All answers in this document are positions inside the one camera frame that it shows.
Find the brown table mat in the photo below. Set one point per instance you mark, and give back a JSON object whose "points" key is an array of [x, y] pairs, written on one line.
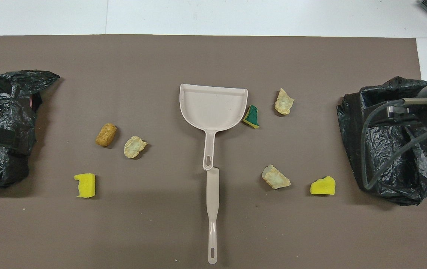
{"points": [[161, 74]]}

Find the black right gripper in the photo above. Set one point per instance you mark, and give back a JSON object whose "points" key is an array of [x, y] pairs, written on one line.
{"points": [[396, 118]]}

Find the brown foam nugget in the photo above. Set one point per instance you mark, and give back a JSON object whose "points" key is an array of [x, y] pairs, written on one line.
{"points": [[105, 135]]}

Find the pink bin under bag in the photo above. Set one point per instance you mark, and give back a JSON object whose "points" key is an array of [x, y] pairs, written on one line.
{"points": [[31, 101]]}

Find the beige plastic dustpan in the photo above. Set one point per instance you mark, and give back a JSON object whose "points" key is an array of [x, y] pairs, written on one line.
{"points": [[213, 106]]}

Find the green and yellow sponge piece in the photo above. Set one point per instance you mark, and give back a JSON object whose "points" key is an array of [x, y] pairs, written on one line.
{"points": [[252, 118]]}

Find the pale foam chunk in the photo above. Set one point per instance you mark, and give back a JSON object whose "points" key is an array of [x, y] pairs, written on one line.
{"points": [[284, 102], [277, 179], [135, 147]]}

